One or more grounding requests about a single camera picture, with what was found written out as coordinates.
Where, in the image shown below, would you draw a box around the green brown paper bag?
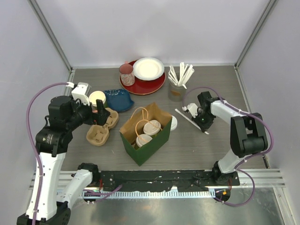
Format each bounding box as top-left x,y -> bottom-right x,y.
120,102 -> 172,166

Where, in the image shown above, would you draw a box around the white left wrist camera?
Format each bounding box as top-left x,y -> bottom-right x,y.
67,82 -> 91,106

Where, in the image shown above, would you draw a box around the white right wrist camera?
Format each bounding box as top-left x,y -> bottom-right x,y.
182,103 -> 198,118

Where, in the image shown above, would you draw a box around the grey metal utensil tin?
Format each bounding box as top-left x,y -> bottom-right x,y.
168,82 -> 187,102

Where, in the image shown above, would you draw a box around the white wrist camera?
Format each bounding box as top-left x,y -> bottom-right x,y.
67,82 -> 91,106
182,103 -> 198,118

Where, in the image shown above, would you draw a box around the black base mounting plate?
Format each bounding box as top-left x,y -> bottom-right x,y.
88,170 -> 240,192

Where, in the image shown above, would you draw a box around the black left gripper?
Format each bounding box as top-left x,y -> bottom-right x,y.
67,94 -> 110,129

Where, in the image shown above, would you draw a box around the white cup lid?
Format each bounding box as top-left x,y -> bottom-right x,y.
143,120 -> 162,137
135,134 -> 152,149

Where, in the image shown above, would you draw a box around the green paper cups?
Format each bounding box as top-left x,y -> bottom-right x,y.
89,91 -> 108,110

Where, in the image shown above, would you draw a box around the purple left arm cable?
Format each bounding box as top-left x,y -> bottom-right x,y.
25,82 -> 124,225

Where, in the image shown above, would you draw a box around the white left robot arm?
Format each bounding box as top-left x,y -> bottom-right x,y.
16,96 -> 111,225

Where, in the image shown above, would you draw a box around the pink floral mug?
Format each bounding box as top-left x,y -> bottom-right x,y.
119,63 -> 135,86

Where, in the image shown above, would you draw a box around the bundle of wrapped white utensils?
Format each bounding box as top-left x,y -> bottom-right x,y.
168,62 -> 195,89

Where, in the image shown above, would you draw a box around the white straw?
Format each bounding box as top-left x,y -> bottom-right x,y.
175,109 -> 209,135

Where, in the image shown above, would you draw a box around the cardboard cup carrier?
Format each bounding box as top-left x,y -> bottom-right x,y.
86,108 -> 119,146

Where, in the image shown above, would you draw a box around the stack of white lids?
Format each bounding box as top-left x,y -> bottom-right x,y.
170,116 -> 178,131

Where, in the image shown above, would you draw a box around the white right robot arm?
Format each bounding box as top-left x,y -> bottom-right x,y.
192,91 -> 268,185

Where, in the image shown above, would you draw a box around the red round tray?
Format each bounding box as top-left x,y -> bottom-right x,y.
119,60 -> 166,95

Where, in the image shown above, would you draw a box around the white paper plate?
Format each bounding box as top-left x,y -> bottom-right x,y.
133,57 -> 165,81

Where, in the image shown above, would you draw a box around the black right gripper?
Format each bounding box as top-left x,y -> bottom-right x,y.
192,110 -> 214,132

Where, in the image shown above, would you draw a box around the blue shell-shaped dish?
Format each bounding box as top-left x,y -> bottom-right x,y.
103,89 -> 135,112

